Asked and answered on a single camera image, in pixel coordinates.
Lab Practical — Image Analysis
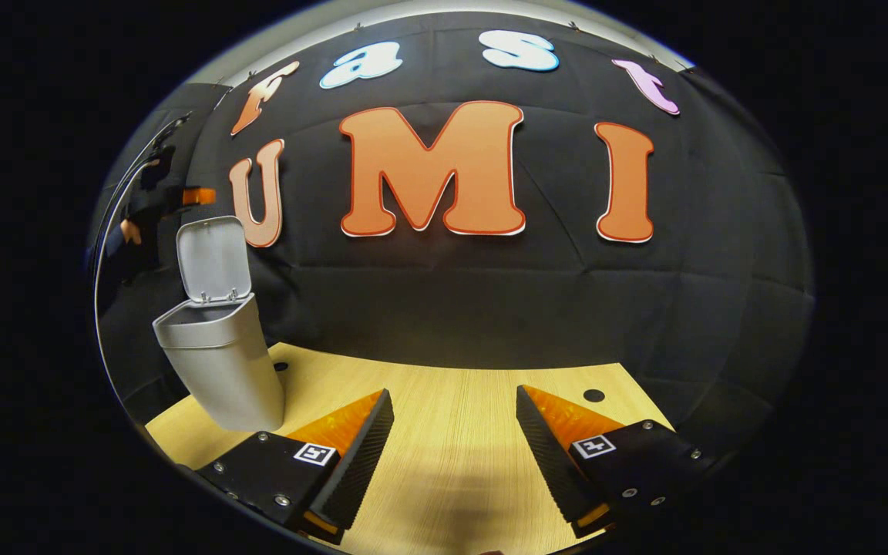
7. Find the light wooden desktop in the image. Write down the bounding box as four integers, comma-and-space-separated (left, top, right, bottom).
143, 341, 676, 555

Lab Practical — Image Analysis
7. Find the black backdrop cloth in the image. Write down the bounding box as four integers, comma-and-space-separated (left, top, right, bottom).
93, 12, 815, 456

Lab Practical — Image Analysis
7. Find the grey desktop garbage bin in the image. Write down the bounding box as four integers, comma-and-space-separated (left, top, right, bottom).
152, 216, 287, 432

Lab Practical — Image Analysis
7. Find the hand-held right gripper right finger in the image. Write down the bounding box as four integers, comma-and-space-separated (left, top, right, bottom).
516, 385, 718, 540

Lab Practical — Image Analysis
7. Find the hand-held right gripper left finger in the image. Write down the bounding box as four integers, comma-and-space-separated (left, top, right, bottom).
196, 388, 395, 547

